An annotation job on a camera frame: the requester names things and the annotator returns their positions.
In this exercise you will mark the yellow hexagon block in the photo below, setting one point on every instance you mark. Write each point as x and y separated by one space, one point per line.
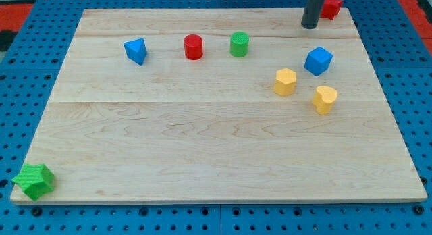
285 82

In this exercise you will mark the blue cube block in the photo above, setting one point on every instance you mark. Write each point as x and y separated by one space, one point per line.
318 61

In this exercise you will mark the light wooden board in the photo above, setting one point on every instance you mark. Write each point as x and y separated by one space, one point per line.
212 130

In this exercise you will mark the red cylinder block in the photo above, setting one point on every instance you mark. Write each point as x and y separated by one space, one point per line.
193 47

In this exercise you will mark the green cylinder block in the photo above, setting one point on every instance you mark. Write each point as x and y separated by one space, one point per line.
239 44

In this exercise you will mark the blue triangle block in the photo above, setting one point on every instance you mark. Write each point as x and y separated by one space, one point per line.
136 50

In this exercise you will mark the yellow heart block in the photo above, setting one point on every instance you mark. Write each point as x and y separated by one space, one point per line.
324 98

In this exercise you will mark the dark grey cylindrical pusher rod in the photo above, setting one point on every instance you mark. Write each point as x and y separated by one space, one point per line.
312 12

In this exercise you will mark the red star block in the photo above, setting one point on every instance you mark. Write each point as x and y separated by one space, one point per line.
331 8

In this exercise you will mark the green star block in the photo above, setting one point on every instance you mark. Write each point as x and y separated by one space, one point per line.
34 180

